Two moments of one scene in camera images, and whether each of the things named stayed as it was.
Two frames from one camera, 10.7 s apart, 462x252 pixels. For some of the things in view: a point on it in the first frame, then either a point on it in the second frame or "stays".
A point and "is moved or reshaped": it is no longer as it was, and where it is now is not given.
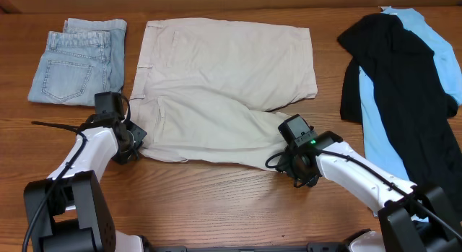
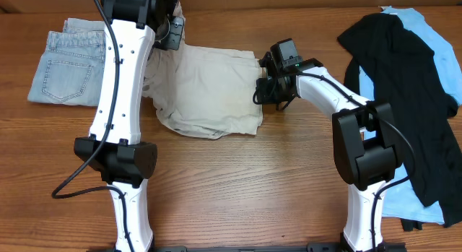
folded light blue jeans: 87,58 stays
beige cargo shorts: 209,90 is moved or reshaped
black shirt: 411,92 stays
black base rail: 315,247 stays
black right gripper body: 286,164 -> 266,84
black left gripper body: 136,135 -> 172,36
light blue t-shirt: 380,145 stays
